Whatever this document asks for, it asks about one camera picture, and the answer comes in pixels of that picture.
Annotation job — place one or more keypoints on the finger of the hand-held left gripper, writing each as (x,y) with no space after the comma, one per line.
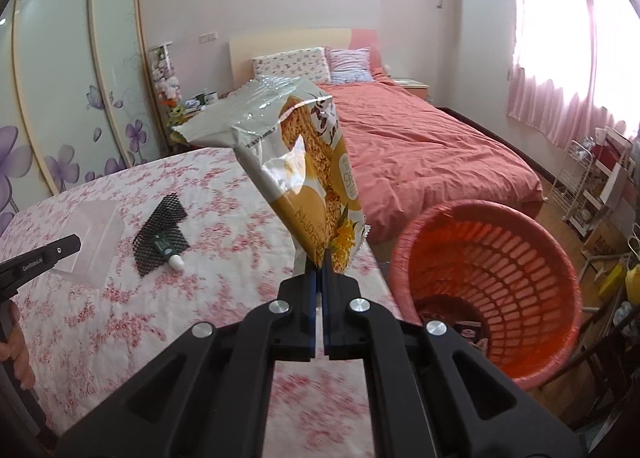
(62,248)

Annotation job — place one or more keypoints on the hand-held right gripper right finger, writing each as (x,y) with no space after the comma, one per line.
(326,298)

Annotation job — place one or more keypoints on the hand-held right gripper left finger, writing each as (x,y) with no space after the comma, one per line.
(312,298)

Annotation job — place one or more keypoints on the clear plastic wrapper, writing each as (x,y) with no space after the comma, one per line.
(97,233)

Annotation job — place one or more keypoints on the yellow snack bag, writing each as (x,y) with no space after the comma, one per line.
(310,147)

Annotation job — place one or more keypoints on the orange plastic basket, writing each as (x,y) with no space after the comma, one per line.
(525,263)

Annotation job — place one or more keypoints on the person's left hand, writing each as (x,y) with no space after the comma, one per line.
(17,348)

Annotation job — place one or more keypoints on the black mesh pouch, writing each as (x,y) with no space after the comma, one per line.
(160,218)

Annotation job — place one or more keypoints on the red floral tablecloth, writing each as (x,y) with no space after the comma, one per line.
(225,238)

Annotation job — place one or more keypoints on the dark tube with white cap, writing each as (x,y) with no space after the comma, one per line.
(175,262)

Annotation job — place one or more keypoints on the flower print sliding wardrobe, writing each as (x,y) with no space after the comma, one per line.
(60,87)

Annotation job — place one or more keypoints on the green and yellow plush toy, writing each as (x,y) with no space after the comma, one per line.
(176,113)

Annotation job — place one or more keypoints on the bed with pink cover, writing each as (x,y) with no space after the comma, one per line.
(425,137)

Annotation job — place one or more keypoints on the clear case of plush toys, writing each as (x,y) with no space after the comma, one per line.
(165,82)

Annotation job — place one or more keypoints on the white and green mug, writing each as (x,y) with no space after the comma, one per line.
(210,97)

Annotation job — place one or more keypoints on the floral print pillow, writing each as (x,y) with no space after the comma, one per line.
(290,65)

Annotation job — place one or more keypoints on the pink striped pillow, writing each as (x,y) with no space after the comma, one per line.
(350,65)

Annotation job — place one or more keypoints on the beige and pink headboard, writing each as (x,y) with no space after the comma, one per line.
(280,40)

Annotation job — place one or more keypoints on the dark wooden chair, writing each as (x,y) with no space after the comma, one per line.
(600,353)

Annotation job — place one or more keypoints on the cardboard box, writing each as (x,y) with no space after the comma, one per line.
(602,243)

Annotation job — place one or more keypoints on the yellow bottle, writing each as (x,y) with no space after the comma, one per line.
(633,283)

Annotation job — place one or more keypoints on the pink curtain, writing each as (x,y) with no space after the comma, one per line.
(550,62)

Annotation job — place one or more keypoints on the white wall outlet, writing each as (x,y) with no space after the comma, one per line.
(209,37)

